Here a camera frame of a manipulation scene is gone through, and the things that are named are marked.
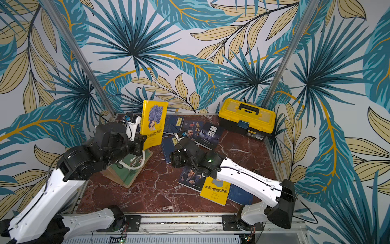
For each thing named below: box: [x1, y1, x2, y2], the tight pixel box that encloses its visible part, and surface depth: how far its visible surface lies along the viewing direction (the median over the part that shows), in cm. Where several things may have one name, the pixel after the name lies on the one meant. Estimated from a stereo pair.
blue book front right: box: [228, 183, 254, 206], surface depth 83 cm
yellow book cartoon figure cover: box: [200, 176, 232, 207], surface depth 85 cm
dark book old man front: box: [177, 166, 207, 193], surface depth 88 cm
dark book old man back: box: [179, 120, 204, 141], surface depth 112 cm
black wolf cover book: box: [194, 123, 222, 151], surface depth 109 cm
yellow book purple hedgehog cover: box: [140, 100, 169, 151], surface depth 66 cm
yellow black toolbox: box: [217, 98, 277, 141], surface depth 100 cm
